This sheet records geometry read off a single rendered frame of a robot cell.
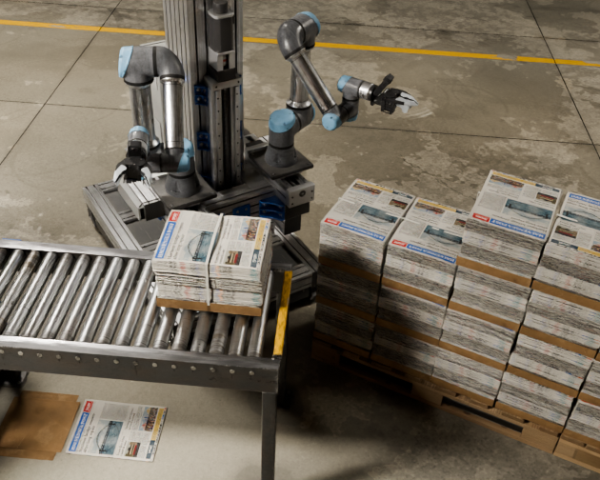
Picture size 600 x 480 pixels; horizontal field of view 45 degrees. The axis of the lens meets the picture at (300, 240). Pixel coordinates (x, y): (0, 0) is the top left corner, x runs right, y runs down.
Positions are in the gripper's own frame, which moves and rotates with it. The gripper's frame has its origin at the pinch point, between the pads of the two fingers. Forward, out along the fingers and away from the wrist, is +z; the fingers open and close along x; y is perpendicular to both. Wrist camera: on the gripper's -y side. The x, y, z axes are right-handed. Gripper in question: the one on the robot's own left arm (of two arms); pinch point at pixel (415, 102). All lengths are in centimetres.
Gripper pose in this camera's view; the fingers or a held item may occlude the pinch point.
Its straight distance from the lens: 305.2
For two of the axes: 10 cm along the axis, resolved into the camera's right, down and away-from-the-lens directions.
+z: 8.4, 3.7, -3.9
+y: 0.3, 7.0, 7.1
